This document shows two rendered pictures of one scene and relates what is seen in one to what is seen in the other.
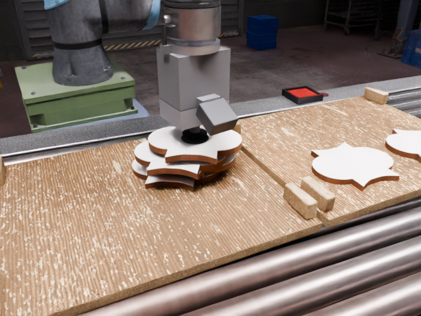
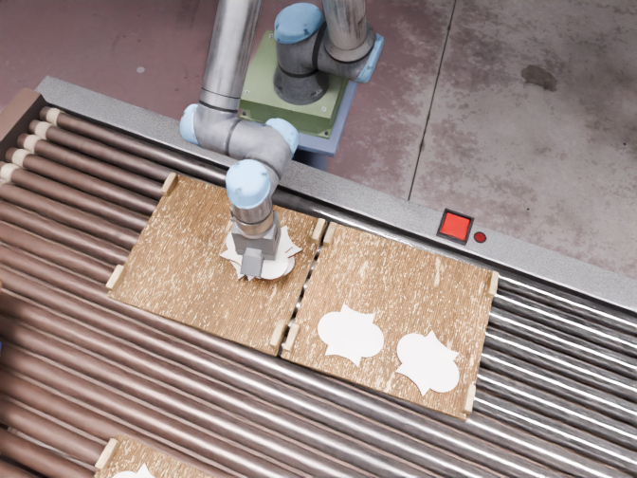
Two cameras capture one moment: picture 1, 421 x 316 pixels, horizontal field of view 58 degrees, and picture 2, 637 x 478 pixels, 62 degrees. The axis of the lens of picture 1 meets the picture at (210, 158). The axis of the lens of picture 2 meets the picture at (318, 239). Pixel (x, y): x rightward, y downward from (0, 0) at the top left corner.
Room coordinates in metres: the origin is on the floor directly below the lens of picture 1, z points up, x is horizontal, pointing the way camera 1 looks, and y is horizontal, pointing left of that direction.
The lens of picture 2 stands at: (0.24, -0.41, 2.08)
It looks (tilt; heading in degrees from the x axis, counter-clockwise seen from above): 63 degrees down; 42
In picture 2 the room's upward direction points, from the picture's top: 2 degrees clockwise
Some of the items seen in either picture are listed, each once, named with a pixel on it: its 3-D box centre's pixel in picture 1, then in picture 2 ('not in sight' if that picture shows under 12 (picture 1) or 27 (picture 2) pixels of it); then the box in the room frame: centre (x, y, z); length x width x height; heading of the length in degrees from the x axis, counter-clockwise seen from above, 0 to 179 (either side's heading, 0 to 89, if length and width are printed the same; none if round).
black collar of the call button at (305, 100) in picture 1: (302, 94); (455, 227); (0.94, -0.24, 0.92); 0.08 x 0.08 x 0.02; 22
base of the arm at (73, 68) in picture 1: (80, 57); (300, 70); (0.97, 0.33, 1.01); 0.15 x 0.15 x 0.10
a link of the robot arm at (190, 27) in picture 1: (190, 23); (251, 213); (0.53, 0.03, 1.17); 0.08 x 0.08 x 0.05
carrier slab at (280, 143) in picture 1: (351, 142); (392, 314); (0.66, -0.27, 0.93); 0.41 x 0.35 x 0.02; 115
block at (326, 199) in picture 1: (316, 194); (291, 338); (0.45, -0.15, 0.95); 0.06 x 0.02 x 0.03; 25
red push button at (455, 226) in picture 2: (302, 95); (455, 227); (0.94, -0.24, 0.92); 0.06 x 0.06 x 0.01; 22
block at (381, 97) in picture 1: (376, 95); (492, 284); (0.86, -0.39, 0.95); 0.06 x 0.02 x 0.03; 25
